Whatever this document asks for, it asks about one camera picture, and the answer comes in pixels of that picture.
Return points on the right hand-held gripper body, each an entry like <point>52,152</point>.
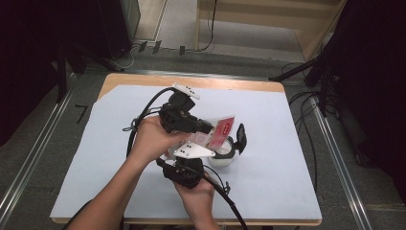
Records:
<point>186,171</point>

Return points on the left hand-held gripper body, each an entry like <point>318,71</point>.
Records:
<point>178,116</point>

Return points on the white pouch with red label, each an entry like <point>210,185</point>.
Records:
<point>217,132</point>

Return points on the person's right hand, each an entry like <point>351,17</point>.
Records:
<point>194,199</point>

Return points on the person's left hand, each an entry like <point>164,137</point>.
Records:
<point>153,140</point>

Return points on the small black floor block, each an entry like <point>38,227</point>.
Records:
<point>156,47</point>
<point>182,50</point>
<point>142,46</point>

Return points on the white table sheet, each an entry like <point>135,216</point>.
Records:
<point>271,159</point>

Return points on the grey cabinet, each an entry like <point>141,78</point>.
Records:
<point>130,16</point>

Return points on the black metal stand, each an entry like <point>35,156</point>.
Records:
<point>63,60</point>
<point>306,68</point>

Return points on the wooden shelf unit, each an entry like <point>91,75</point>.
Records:
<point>255,19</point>

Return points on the black curtain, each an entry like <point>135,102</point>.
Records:
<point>376,80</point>
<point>48,32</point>

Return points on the metal floor rail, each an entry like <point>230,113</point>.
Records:
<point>35,153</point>
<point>341,166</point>

